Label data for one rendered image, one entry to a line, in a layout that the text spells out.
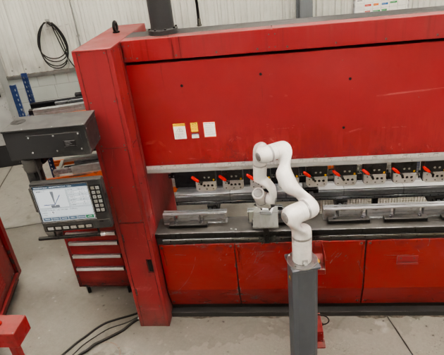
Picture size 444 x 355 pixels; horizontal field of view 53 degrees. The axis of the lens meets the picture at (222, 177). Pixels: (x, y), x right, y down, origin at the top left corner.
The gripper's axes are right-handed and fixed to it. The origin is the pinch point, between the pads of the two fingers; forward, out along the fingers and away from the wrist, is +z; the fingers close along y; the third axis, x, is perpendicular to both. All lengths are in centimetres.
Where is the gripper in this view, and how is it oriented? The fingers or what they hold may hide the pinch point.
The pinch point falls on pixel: (265, 208)
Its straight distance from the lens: 326.0
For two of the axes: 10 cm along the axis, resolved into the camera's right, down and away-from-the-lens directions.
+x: -1.3, 9.3, -3.5
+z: 2.5, 3.7, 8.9
